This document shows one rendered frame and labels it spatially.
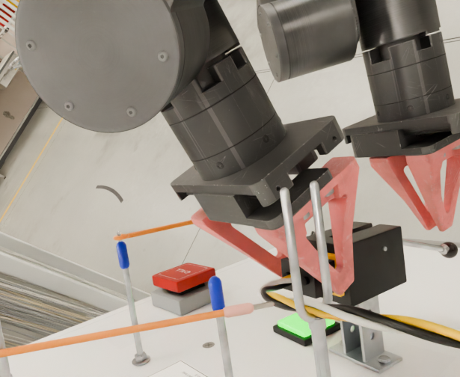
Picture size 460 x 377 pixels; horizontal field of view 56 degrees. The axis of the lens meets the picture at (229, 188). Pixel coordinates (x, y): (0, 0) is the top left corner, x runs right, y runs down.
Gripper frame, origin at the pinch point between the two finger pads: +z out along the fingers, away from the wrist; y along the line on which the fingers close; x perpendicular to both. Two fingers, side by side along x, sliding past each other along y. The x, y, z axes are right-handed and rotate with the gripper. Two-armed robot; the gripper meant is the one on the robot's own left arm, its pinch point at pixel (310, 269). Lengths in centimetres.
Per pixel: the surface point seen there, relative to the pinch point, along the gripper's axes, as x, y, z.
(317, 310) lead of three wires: -5.4, 8.1, -4.3
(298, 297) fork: -5.8, 8.1, -5.4
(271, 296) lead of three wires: -5.2, 4.3, -3.8
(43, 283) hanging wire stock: -13, -69, 7
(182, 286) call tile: -3.4, -17.8, 3.2
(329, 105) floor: 138, -138, 42
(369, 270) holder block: 2.3, 2.5, 1.5
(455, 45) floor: 163, -83, 37
